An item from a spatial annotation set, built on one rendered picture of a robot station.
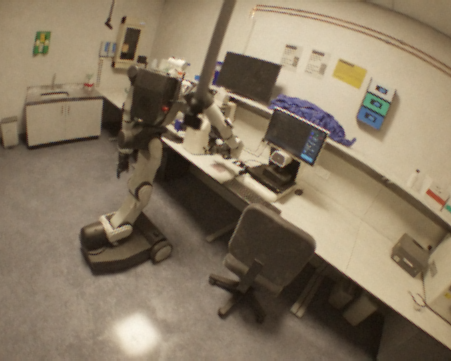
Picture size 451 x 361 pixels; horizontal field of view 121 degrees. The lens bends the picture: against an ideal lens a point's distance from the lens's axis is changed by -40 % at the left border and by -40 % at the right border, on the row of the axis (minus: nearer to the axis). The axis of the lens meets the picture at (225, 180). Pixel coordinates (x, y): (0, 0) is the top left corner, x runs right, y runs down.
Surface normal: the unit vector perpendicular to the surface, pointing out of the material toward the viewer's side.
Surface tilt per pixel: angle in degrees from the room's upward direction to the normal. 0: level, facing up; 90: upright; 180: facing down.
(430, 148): 90
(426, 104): 90
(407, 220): 90
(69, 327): 0
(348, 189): 90
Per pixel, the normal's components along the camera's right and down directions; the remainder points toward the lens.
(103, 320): 0.29, -0.83
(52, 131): 0.72, 0.51
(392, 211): -0.64, 0.21
